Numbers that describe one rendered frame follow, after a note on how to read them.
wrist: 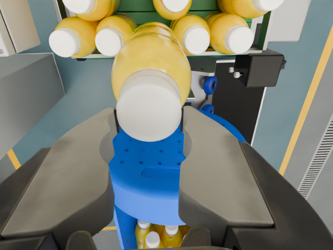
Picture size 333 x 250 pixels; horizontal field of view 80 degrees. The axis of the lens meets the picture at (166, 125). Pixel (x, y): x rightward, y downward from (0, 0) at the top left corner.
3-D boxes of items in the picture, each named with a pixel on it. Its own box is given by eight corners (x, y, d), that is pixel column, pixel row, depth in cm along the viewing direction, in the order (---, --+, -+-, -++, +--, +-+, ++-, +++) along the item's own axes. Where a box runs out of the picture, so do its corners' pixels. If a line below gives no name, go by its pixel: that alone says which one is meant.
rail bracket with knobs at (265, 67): (223, 74, 53) (237, 88, 44) (227, 45, 49) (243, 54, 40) (260, 73, 53) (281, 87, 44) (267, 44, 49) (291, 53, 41)
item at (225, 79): (183, 200, 215) (185, 212, 202) (189, 55, 138) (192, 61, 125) (231, 197, 217) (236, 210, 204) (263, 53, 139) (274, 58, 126)
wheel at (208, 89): (201, 95, 48) (209, 97, 47) (203, 77, 45) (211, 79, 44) (210, 90, 51) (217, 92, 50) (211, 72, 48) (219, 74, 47)
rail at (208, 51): (76, 55, 44) (71, 58, 41) (75, 51, 44) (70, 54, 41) (255, 51, 45) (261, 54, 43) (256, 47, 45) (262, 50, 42)
